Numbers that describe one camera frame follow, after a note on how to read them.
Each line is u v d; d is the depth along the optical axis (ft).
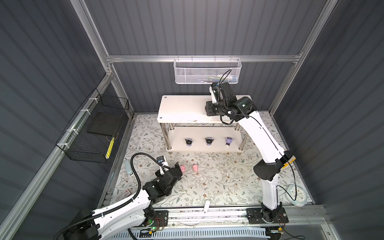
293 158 3.08
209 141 2.99
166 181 1.99
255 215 2.42
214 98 1.88
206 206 2.47
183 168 2.92
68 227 1.32
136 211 1.97
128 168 2.84
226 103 1.73
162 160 2.32
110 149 2.23
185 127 3.75
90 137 2.37
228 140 3.07
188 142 2.99
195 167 2.97
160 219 2.38
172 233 2.32
